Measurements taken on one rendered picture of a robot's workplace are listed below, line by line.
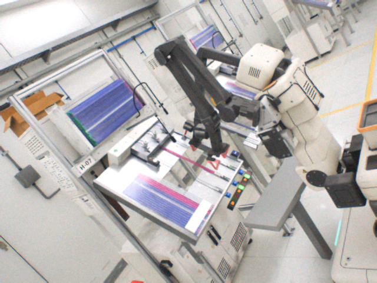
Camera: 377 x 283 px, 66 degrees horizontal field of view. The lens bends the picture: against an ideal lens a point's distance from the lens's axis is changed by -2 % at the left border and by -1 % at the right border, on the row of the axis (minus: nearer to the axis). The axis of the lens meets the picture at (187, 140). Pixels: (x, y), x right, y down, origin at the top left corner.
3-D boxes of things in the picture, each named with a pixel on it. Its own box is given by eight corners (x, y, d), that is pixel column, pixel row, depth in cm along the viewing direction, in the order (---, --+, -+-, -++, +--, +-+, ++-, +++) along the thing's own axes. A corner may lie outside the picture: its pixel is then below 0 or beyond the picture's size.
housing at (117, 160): (159, 131, 225) (160, 117, 215) (118, 171, 192) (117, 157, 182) (151, 127, 227) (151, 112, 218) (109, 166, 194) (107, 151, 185)
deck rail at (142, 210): (197, 243, 161) (198, 237, 156) (195, 246, 159) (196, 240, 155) (95, 185, 181) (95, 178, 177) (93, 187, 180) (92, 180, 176)
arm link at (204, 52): (193, 44, 163) (201, 41, 171) (190, 67, 170) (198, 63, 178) (270, 66, 147) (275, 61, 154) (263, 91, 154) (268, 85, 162)
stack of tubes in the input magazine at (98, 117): (144, 106, 215) (122, 75, 208) (96, 145, 181) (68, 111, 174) (135, 112, 224) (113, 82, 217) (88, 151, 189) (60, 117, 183)
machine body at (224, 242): (257, 235, 242) (217, 179, 227) (223, 316, 195) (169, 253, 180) (202, 237, 287) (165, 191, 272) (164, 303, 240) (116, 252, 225)
